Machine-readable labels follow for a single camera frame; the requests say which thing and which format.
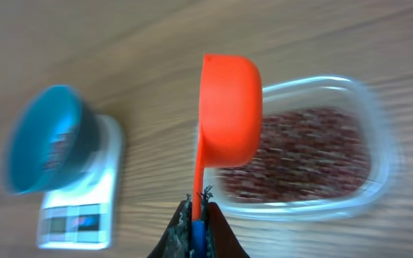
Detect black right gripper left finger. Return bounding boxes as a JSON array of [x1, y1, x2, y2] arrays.
[[148, 195, 191, 258]]

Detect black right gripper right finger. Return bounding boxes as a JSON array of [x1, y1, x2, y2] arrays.
[[201, 185, 250, 258]]

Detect orange measuring scoop blue handle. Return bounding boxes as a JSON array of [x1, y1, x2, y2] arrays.
[[191, 54, 262, 257]]

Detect white digital kitchen scale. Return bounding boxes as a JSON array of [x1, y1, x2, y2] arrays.
[[37, 115, 125, 250]]

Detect red beans in bowl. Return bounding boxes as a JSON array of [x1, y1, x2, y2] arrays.
[[43, 132, 74, 171]]

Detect teal blue bowl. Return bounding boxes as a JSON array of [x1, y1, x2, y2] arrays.
[[2, 85, 100, 194]]

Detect red adzuki beans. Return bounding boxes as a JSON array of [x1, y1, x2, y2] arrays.
[[217, 107, 371, 203]]

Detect clear plastic container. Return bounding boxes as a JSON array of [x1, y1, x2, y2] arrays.
[[204, 75, 400, 221]]

